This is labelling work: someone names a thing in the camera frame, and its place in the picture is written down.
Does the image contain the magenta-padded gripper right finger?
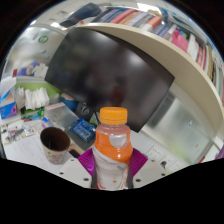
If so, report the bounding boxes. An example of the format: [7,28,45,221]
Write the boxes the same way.
[129,148,168,188]

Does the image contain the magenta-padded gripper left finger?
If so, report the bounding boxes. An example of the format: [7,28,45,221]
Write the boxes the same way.
[57,148,98,189]

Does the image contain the orange-capped drink bottle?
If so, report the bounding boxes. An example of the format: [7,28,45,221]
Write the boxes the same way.
[91,106,134,192]

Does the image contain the patterned paper cup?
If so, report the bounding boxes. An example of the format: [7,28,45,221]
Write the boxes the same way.
[39,126,72,165]

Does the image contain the blue circuit board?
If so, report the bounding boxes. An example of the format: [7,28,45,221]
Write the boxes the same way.
[69,118,98,143]

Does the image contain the white handwritten paper sheet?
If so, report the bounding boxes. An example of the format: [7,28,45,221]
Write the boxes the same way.
[3,133,73,174]

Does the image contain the clear plastic pouch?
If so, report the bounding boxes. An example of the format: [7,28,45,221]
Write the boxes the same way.
[43,102,80,131]

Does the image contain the white tissue stack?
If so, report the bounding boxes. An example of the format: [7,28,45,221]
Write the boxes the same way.
[24,87,51,111]

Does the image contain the black computer monitor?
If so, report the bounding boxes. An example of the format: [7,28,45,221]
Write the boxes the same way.
[44,27,176,134]

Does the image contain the white wall socket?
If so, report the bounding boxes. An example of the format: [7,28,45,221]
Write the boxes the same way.
[145,145,163,161]
[159,156,175,172]

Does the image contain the wall shelf with books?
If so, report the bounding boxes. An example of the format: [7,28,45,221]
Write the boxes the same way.
[59,1,224,134]

